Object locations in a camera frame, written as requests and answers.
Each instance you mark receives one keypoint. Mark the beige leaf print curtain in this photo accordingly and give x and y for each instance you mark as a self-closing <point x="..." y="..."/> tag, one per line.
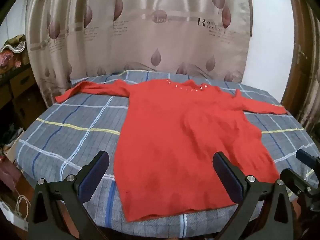
<point x="150" y="42"/>

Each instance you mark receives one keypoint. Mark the floral fabric pile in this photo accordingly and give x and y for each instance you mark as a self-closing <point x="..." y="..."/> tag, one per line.
<point x="12" y="55"/>

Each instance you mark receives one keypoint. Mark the white power strip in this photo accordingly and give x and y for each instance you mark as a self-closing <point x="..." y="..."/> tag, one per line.
<point x="19" y="222"/>

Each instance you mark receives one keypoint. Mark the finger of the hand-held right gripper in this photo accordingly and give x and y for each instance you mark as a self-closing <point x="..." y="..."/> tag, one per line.
<point x="296" y="180"/>
<point x="306" y="157"/>

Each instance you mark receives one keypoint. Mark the brown wooden door frame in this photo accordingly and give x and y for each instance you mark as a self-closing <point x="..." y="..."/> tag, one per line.
<point x="303" y="67"/>

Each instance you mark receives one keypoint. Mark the red knit sweater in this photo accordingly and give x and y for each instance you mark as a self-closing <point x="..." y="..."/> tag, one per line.
<point x="175" y="142"/>

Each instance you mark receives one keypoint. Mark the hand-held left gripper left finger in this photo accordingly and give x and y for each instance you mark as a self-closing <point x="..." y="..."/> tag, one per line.
<point x="93" y="175"/>

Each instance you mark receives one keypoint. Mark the grey plaid bed sheet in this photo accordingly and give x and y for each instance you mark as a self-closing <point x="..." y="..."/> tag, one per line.
<point x="75" y="135"/>

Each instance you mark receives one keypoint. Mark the brown wooden cabinet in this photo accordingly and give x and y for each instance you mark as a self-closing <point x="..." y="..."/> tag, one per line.
<point x="22" y="97"/>

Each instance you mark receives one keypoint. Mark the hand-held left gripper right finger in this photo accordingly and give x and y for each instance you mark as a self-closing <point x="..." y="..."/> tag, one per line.
<point x="226" y="177"/>

